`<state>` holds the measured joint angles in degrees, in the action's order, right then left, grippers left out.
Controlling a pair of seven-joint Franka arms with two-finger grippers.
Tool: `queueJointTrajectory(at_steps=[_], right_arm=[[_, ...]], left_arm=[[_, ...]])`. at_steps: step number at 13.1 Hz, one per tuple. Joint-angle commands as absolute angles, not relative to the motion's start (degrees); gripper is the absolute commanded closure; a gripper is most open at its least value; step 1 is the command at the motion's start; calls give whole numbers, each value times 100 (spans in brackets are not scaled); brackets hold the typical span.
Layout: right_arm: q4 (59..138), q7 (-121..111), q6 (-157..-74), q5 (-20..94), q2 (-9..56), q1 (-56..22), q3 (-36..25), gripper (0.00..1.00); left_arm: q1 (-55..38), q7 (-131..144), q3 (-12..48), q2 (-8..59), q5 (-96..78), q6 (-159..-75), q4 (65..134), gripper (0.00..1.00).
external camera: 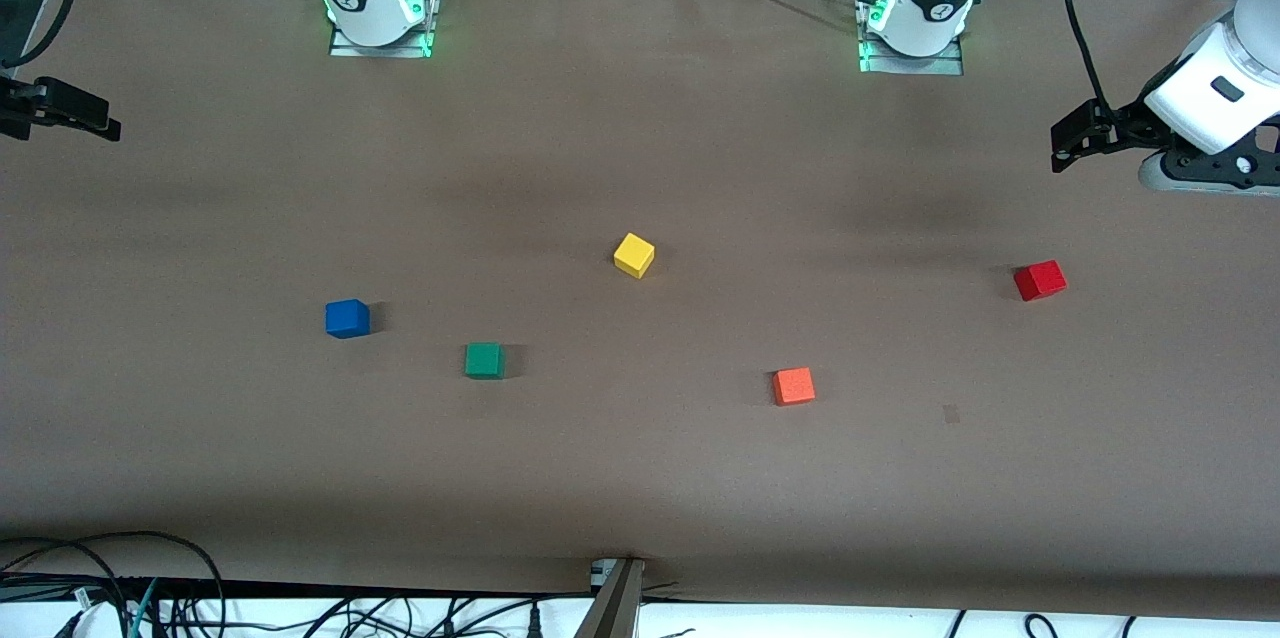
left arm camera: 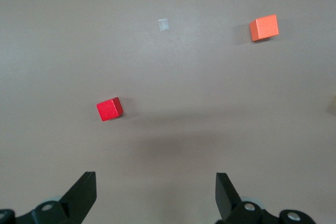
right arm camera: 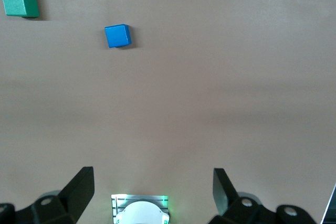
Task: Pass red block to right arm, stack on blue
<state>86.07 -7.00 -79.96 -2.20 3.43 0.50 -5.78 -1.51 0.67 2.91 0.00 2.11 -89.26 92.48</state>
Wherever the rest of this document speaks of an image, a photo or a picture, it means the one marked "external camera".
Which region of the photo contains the brown table cover sheet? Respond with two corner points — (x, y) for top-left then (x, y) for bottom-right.
(0, 0), (1280, 619)

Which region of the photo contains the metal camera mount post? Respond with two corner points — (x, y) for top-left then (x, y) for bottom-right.
(574, 558), (647, 638)

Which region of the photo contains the red cube block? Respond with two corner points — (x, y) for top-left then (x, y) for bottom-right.
(1013, 260), (1068, 303)

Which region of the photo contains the green cable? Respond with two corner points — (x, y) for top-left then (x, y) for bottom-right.
(127, 577), (162, 638)

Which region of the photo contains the yellow cube block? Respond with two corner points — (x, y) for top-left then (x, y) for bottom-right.
(613, 232), (656, 280)

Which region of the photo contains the blue cube block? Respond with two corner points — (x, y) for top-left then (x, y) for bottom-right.
(325, 299), (371, 340)

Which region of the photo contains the orange cube block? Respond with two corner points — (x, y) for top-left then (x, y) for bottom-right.
(771, 367), (816, 407)

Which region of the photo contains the large looped black cable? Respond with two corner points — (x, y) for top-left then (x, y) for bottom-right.
(0, 530), (227, 638)

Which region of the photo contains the green cube block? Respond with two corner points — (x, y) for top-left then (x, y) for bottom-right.
(464, 342), (506, 381)

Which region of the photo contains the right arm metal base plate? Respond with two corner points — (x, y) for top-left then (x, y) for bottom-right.
(329, 0), (438, 59)

